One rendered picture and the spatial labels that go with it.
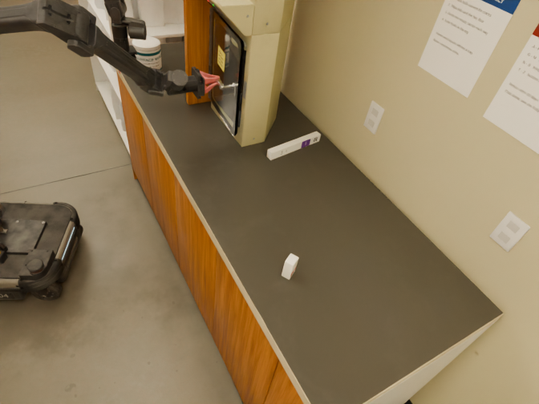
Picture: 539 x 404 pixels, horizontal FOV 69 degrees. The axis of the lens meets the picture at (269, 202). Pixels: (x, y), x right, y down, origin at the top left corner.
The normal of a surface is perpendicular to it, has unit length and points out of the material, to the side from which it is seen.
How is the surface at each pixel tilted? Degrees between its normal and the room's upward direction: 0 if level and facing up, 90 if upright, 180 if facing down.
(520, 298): 90
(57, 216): 0
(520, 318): 90
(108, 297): 0
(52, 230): 0
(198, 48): 90
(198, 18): 90
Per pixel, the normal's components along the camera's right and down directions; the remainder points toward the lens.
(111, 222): 0.12, -0.69
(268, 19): 0.49, 0.66
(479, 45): -0.87, 0.27
